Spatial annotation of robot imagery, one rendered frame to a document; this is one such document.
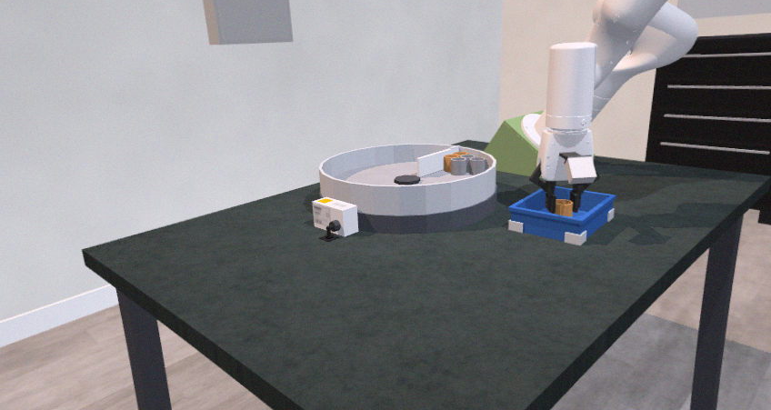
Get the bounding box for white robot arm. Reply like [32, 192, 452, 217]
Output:
[521, 0, 698, 184]

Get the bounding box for grey metal bushing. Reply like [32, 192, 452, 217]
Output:
[469, 157, 486, 175]
[451, 157, 466, 175]
[460, 155, 475, 173]

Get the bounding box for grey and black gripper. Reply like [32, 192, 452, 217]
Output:
[529, 127, 600, 214]

